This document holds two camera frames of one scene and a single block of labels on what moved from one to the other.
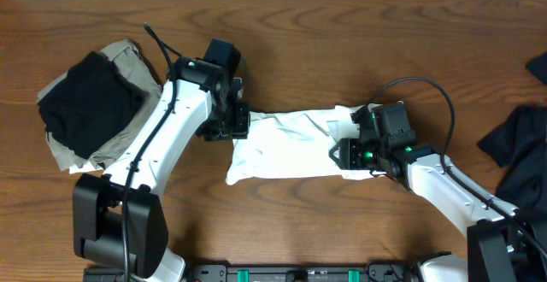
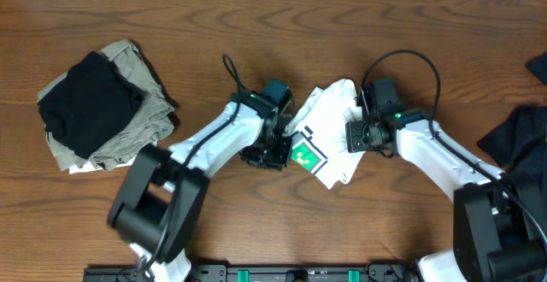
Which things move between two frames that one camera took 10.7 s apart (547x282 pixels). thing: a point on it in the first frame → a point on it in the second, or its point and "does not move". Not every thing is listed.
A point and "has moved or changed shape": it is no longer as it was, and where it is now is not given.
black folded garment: x=90 y=105 does not move
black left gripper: x=238 y=120 → x=267 y=155
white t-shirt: x=296 y=143 has moved or changed shape
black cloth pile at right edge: x=519 y=144 does not move
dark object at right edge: x=538 y=67 does not move
